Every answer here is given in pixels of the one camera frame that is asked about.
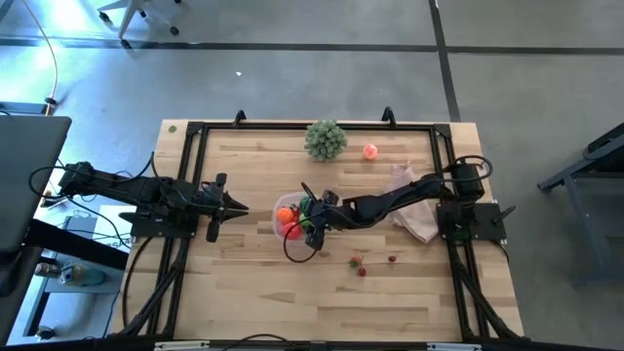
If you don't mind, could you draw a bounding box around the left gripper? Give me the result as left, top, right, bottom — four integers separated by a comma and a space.
193, 173, 251, 244

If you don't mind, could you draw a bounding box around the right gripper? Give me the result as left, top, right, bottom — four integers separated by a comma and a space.
302, 188, 343, 251

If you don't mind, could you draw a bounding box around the green striped toy watermelon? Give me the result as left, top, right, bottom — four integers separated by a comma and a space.
297, 195, 317, 231

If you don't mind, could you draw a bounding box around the red toy bell pepper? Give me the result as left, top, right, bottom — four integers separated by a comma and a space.
281, 221, 304, 242

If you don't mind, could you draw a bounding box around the clear plastic tupperware container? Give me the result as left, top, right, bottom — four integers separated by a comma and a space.
271, 190, 321, 246

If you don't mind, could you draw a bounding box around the green succulent in white pot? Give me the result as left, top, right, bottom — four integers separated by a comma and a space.
303, 119, 349, 163

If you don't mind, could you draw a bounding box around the beige cloth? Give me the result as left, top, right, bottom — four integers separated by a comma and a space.
386, 162, 441, 245

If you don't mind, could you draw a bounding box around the white paper sheet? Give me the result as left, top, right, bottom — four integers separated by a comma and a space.
90, 203, 140, 253

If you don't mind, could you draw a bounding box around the white aluminium extrusion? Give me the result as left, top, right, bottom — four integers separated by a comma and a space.
153, 340, 212, 351
426, 341, 483, 351

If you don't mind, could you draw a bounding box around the office chair with white base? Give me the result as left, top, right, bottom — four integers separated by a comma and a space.
96, 0, 185, 49

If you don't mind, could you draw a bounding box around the dark metal cart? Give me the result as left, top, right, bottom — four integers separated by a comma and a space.
537, 121, 624, 289

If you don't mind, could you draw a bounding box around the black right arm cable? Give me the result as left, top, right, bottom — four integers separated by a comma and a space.
281, 228, 327, 265

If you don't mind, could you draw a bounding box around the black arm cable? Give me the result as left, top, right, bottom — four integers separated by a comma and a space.
27, 164, 99, 202
281, 228, 327, 265

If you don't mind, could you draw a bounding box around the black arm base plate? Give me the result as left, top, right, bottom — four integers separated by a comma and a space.
118, 209, 200, 240
435, 201, 509, 245

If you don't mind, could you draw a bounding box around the black aluminium table frame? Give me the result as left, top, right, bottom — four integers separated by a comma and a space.
114, 109, 526, 342

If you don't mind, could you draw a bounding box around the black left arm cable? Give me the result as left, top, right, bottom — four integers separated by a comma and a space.
27, 164, 99, 202

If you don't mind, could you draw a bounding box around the yellow cable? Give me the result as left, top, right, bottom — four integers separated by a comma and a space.
19, 0, 60, 117

